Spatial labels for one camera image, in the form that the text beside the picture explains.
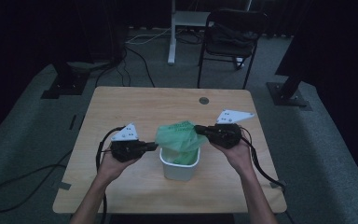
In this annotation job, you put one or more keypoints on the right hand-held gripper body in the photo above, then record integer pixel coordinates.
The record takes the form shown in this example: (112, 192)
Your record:
(225, 135)

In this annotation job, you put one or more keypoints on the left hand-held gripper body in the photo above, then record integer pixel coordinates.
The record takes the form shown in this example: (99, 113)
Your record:
(127, 149)

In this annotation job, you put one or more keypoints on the green plastic bag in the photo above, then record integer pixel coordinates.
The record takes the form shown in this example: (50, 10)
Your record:
(177, 140)

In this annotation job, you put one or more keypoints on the white plastic bin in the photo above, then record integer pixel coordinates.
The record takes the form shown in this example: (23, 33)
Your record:
(180, 171)

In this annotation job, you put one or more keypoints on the person's left hand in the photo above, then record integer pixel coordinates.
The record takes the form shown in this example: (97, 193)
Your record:
(113, 168)

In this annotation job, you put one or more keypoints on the person's right hand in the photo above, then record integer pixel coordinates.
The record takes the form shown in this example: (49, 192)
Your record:
(237, 158)

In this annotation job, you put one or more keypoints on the round table grommet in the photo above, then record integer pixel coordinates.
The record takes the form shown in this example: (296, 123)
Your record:
(203, 100)

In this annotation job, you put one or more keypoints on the grey tape piece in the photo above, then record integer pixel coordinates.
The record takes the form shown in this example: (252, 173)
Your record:
(276, 184)
(64, 185)

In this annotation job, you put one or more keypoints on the black stand base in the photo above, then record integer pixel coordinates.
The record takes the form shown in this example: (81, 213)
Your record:
(287, 93)
(65, 85)

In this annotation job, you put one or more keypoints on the black folding chair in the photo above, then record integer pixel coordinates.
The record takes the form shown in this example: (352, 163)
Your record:
(230, 40)

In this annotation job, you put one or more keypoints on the white metal stand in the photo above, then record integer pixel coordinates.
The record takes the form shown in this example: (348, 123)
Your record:
(172, 40)

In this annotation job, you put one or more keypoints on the dark cloth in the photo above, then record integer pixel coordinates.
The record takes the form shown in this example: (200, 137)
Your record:
(233, 35)

